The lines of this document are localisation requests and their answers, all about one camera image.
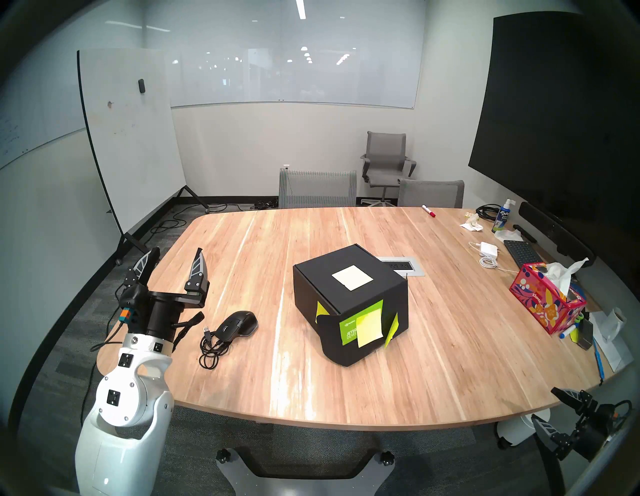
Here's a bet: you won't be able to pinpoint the white mug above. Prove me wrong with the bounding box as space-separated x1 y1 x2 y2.
599 307 628 343

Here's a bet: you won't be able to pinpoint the glass wall whiteboard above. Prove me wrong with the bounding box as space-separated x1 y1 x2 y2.
145 0 428 110

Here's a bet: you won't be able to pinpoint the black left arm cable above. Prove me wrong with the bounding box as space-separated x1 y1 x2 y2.
80 320 127 428

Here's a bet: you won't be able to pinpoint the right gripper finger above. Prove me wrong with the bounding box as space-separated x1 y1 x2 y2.
530 413 571 461
550 386 596 412

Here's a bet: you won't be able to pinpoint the grey office chair with armrests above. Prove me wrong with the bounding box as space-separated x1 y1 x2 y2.
360 131 418 208

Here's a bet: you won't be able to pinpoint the white power adapter with cable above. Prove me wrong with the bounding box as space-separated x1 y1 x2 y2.
468 241 521 275

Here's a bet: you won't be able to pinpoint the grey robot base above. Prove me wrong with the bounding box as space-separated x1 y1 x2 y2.
216 446 396 496

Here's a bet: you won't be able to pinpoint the pale yellow sticky note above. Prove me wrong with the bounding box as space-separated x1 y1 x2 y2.
331 265 375 292
356 308 385 349

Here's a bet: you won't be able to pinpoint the black keyboard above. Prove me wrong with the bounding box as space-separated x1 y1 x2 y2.
503 239 546 268

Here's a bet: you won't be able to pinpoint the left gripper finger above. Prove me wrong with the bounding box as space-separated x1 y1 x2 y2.
124 246 161 289
184 247 211 296

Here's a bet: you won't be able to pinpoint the large black wall display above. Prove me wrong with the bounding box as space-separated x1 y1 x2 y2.
468 11 640 271

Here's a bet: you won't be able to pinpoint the black cardboard box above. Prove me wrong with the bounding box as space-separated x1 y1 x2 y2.
293 243 410 368

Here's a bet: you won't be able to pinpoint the grey mesh office chair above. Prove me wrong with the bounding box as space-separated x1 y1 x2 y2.
397 178 466 209
278 167 359 209

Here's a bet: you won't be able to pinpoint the black computer mouse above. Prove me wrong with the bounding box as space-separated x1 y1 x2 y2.
216 310 259 344

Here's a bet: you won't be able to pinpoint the colourful floral tissue box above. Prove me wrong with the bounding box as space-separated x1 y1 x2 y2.
509 258 590 335

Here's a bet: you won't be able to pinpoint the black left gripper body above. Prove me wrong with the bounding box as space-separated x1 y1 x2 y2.
134 289 208 345

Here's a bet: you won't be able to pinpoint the black mouse USB cable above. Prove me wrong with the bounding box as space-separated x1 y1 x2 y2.
199 325 232 371

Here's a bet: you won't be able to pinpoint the black floor cables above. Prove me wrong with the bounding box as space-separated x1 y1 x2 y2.
157 197 279 236

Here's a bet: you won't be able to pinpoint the whiteboard cleaner spray bottle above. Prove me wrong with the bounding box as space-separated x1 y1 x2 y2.
491 198 517 234

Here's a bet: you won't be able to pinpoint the white paper sheets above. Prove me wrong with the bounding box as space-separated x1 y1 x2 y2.
590 311 635 373

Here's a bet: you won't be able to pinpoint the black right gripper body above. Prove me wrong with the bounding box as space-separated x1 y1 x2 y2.
570 400 619 464

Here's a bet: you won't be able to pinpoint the black video conference bar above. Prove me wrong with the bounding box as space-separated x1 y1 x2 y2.
518 201 597 268

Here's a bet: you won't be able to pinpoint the silver table power grommet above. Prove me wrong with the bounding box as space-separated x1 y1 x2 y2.
376 256 426 277

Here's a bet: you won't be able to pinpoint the wall whiteboard with writing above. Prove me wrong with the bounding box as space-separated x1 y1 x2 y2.
0 20 146 171

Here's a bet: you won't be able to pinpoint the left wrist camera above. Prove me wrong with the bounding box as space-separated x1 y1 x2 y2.
117 284 147 325

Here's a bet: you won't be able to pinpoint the mobile whiteboard on stand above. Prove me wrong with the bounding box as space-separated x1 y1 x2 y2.
76 48 211 266

